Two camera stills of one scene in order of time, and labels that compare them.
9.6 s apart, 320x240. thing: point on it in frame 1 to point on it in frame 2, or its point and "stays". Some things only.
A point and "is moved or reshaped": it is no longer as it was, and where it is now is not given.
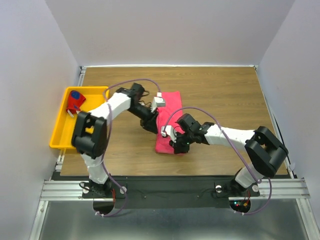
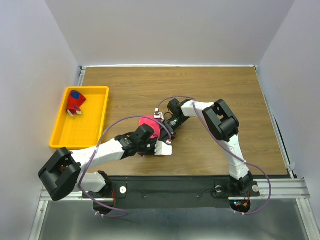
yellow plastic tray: x=95 y=96 stays
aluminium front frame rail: x=269 y=189 stays
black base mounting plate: x=171 y=192 stays
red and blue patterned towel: x=75 y=99 stays
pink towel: x=173 y=102 is moved or reshaped
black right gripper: x=178 y=148 to x=165 y=133
